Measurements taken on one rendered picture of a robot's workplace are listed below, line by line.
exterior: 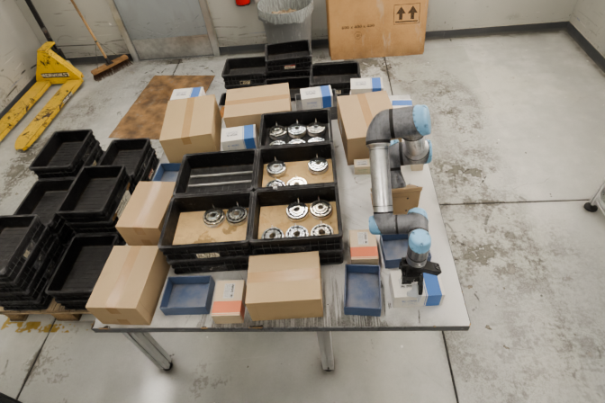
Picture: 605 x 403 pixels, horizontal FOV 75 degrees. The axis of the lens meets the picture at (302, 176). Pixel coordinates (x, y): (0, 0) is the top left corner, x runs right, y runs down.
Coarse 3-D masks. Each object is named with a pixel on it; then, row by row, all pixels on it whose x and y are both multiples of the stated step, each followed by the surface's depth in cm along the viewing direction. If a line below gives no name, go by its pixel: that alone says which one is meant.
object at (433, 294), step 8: (392, 272) 167; (400, 272) 167; (392, 280) 164; (400, 280) 164; (424, 280) 163; (432, 280) 163; (440, 280) 162; (392, 288) 164; (400, 288) 162; (408, 288) 161; (424, 288) 160; (432, 288) 160; (440, 288) 160; (392, 296) 166; (400, 296) 159; (408, 296) 159; (424, 296) 158; (432, 296) 159; (440, 296) 159; (400, 304) 163; (408, 304) 163; (416, 304) 163; (424, 304) 164; (432, 304) 164; (440, 304) 164
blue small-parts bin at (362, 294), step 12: (348, 264) 174; (360, 264) 173; (348, 276) 177; (360, 276) 176; (372, 276) 176; (348, 288) 173; (360, 288) 172; (372, 288) 172; (348, 300) 169; (360, 300) 168; (372, 300) 168; (348, 312) 164; (360, 312) 163; (372, 312) 161
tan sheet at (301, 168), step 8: (328, 160) 212; (264, 168) 212; (288, 168) 210; (296, 168) 210; (304, 168) 209; (328, 168) 208; (264, 176) 208; (288, 176) 206; (296, 176) 206; (304, 176) 205; (312, 176) 205; (320, 176) 204; (328, 176) 203; (264, 184) 204
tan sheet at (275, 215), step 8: (264, 208) 193; (272, 208) 192; (280, 208) 192; (264, 216) 189; (272, 216) 189; (280, 216) 188; (336, 216) 185; (264, 224) 186; (272, 224) 186; (280, 224) 185; (288, 224) 185; (296, 224) 184; (304, 224) 184; (312, 224) 183; (328, 224) 182; (336, 224) 182; (336, 232) 179
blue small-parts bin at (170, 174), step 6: (162, 168) 234; (168, 168) 235; (174, 168) 235; (156, 174) 227; (162, 174) 234; (168, 174) 235; (174, 174) 235; (156, 180) 227; (162, 180) 232; (168, 180) 231; (174, 180) 231
